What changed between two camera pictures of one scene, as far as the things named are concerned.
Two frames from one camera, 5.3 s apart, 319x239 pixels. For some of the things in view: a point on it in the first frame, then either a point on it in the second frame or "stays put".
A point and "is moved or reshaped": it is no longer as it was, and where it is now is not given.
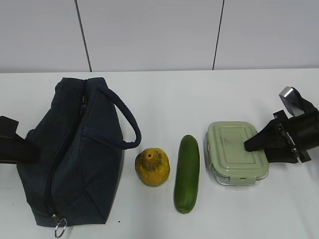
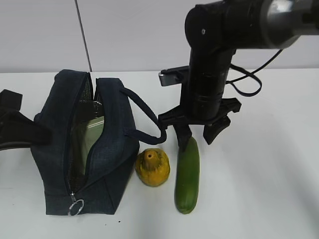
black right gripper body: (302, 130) -> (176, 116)
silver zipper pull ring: (57, 226) -> (76, 207)
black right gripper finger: (285, 154) -> (210, 130)
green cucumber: (187, 174) stays put
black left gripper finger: (14, 149) -> (17, 130)
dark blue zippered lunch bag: (80, 157) is moved or reshaped
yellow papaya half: (152, 166) stays put
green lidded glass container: (229, 162) -> (93, 130)
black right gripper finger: (272, 136) -> (184, 133)
